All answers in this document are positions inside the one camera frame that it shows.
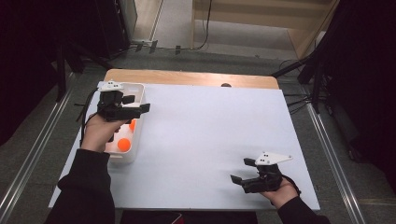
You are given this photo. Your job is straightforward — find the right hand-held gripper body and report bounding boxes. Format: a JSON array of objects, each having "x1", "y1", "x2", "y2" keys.
[{"x1": 241, "y1": 151, "x2": 293, "y2": 194}]

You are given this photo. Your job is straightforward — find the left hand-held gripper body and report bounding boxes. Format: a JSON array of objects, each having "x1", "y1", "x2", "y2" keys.
[{"x1": 96, "y1": 80, "x2": 145, "y2": 123}]

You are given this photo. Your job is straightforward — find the long white plastic bin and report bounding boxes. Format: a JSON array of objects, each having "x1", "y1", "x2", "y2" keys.
[{"x1": 104, "y1": 82, "x2": 147, "y2": 165}]

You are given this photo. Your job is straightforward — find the orange ball with black mark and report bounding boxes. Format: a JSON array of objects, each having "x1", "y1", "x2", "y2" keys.
[{"x1": 117, "y1": 137, "x2": 132, "y2": 153}]

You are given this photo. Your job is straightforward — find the person's right hand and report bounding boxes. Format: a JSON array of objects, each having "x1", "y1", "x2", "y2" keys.
[{"x1": 260, "y1": 179, "x2": 299, "y2": 209}]

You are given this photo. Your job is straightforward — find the person's left hand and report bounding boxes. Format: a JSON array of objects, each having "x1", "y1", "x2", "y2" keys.
[{"x1": 79, "y1": 113, "x2": 129, "y2": 153}]

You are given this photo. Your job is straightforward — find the white table board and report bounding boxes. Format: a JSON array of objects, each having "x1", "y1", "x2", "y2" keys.
[{"x1": 48, "y1": 81, "x2": 321, "y2": 212}]

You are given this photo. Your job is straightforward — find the wooden table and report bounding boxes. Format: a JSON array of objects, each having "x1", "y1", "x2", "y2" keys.
[{"x1": 103, "y1": 68, "x2": 280, "y2": 91}]

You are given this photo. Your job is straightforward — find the black metal stand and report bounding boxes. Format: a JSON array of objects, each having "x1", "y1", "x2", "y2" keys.
[
  {"x1": 55, "y1": 40, "x2": 115, "y2": 103},
  {"x1": 270, "y1": 46, "x2": 331, "y2": 115}
]

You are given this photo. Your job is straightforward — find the left hand-held gripper cable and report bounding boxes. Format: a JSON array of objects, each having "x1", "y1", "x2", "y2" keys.
[{"x1": 76, "y1": 88, "x2": 101, "y2": 147}]

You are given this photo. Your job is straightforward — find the hand-held gripper cable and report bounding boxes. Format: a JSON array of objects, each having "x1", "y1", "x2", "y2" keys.
[
  {"x1": 76, "y1": 88, "x2": 101, "y2": 147},
  {"x1": 281, "y1": 175, "x2": 303, "y2": 200}
]

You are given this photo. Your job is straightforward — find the right hand-held gripper cable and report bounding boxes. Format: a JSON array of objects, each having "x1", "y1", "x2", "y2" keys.
[{"x1": 281, "y1": 175, "x2": 303, "y2": 200}]

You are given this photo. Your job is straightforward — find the metal floor rail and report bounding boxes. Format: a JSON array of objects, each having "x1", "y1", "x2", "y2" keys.
[
  {"x1": 306, "y1": 102, "x2": 367, "y2": 224},
  {"x1": 0, "y1": 73, "x2": 76, "y2": 223}
]

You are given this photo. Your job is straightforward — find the black floor cables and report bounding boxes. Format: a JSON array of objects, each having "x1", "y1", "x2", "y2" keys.
[{"x1": 283, "y1": 91, "x2": 312, "y2": 115}]

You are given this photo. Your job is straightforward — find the hanging black cable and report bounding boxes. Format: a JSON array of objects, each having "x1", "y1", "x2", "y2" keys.
[{"x1": 191, "y1": 0, "x2": 213, "y2": 51}]

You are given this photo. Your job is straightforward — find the light wooden shelf frame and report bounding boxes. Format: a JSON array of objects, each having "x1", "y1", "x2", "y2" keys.
[{"x1": 190, "y1": 0, "x2": 340, "y2": 60}]

